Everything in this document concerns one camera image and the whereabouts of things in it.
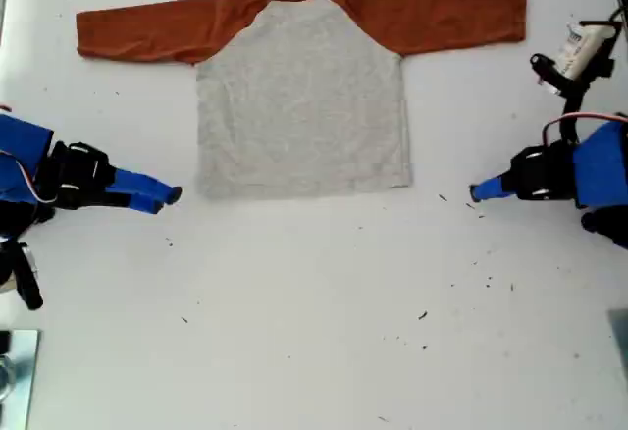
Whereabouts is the grey t-shirt with rust sleeves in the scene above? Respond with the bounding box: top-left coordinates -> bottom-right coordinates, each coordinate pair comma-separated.
76,0 -> 529,201

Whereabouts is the red white arm wire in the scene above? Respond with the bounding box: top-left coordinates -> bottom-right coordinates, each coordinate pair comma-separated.
541,112 -> 628,145
0,152 -> 56,205

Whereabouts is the black camera stalk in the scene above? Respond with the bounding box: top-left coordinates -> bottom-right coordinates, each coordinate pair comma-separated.
557,81 -> 591,145

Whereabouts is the black white gripper camera box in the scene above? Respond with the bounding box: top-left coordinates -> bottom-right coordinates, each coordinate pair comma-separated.
528,20 -> 620,98

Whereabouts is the steel base plate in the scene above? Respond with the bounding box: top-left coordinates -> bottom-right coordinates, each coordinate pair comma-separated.
0,329 -> 41,430

